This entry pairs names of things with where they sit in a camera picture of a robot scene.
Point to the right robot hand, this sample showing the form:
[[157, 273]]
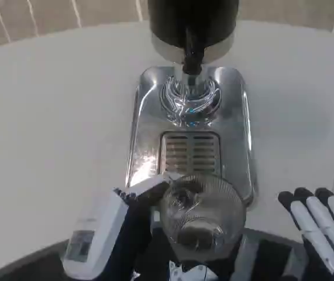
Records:
[[324, 228]]

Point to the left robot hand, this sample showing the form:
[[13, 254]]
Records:
[[102, 231]]

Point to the clear ribbed glass cup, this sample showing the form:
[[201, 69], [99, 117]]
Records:
[[201, 210]]

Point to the slotted drip tray grid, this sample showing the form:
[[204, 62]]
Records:
[[189, 155]]

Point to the steel drip tray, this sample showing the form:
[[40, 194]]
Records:
[[191, 128]]

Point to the black dispenser tap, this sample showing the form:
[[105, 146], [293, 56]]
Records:
[[192, 52]]

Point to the black steel drink dispenser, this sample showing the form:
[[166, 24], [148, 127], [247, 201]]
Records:
[[191, 26]]

